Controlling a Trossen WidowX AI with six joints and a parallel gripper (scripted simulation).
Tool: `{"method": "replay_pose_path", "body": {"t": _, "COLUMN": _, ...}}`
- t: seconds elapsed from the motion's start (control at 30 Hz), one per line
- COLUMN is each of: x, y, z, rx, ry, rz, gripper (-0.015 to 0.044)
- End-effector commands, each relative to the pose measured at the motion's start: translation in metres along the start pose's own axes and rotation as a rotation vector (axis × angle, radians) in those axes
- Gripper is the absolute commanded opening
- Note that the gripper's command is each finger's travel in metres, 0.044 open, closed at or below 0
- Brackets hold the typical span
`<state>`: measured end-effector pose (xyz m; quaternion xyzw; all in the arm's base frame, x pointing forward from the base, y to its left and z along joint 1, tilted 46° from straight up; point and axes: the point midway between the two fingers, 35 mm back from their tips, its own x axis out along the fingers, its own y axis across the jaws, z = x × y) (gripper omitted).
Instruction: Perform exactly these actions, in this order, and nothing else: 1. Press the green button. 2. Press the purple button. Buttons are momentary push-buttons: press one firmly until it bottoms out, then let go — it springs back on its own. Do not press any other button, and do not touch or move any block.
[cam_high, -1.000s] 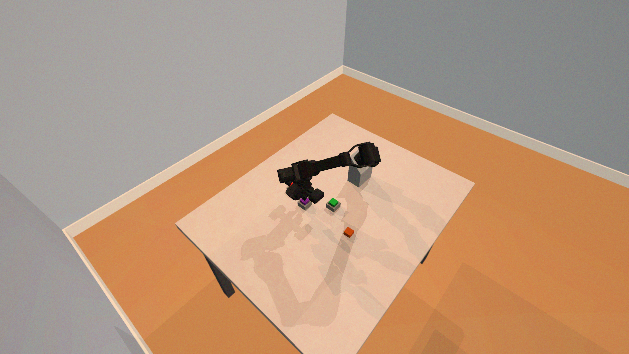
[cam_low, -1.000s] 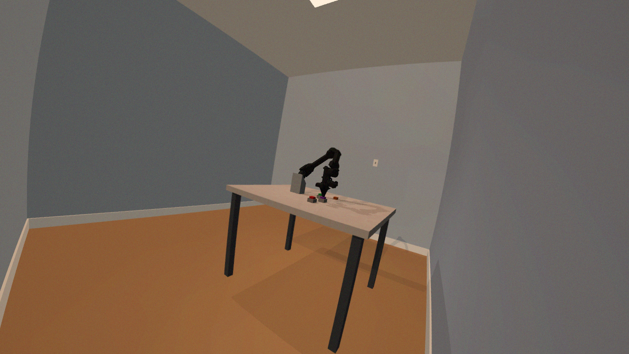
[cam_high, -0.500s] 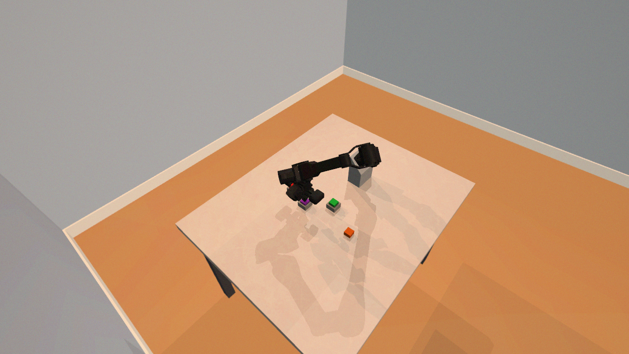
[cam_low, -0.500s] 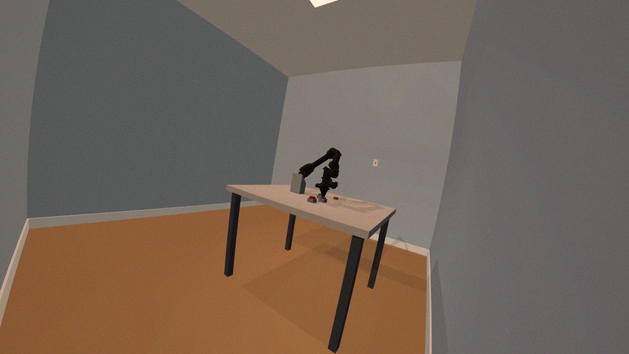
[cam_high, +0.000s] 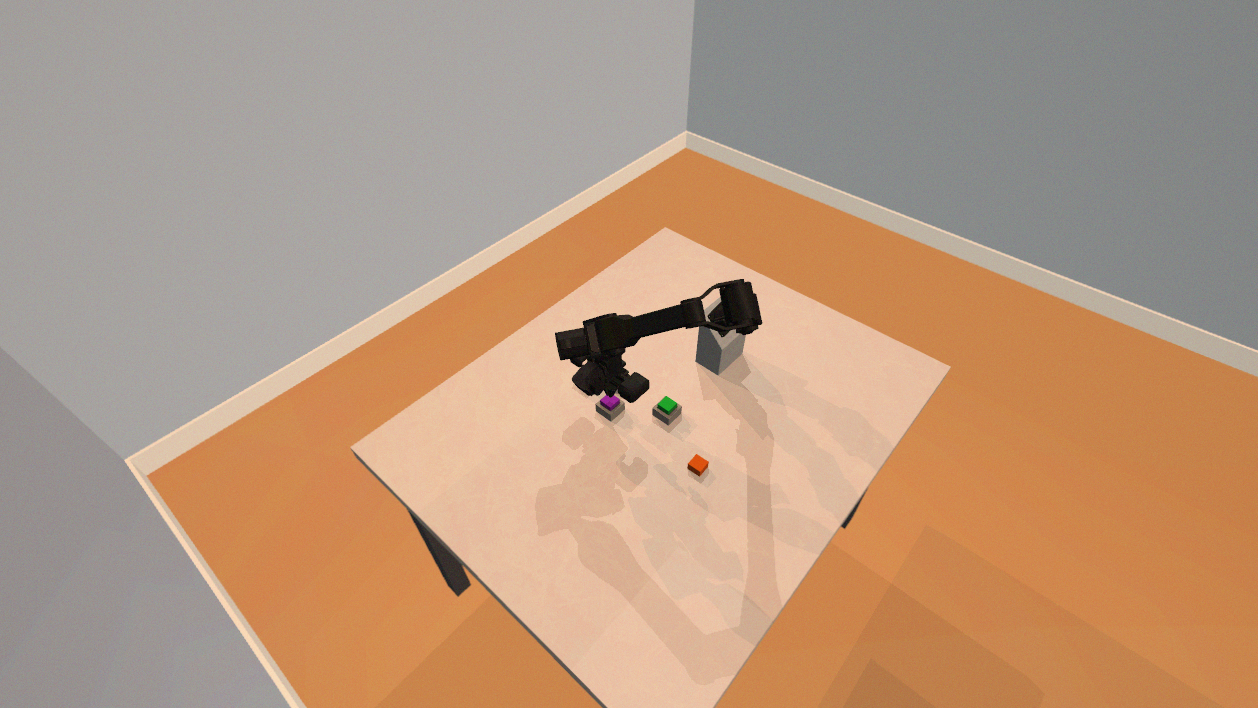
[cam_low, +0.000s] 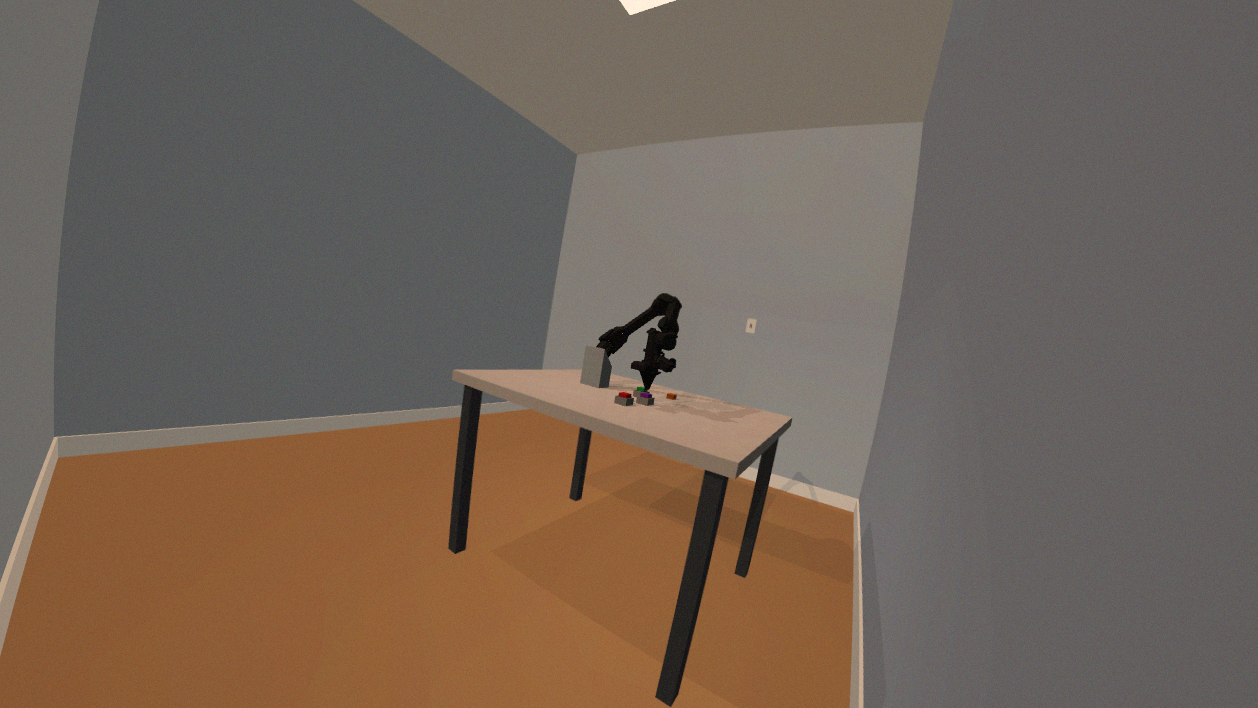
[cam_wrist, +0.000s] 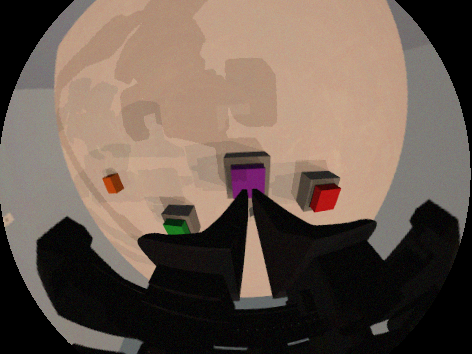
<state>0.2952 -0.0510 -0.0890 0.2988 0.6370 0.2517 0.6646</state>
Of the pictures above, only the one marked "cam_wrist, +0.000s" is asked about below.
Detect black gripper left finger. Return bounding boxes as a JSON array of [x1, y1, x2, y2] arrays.
[[137, 189, 249, 302]]

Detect green button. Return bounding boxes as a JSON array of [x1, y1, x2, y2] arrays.
[[161, 204, 201, 234]]

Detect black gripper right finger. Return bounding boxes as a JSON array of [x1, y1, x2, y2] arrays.
[[252, 189, 377, 298]]

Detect red button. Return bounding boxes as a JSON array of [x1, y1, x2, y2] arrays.
[[296, 170, 341, 213]]

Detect small orange block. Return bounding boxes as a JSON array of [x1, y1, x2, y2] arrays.
[[103, 173, 124, 194]]

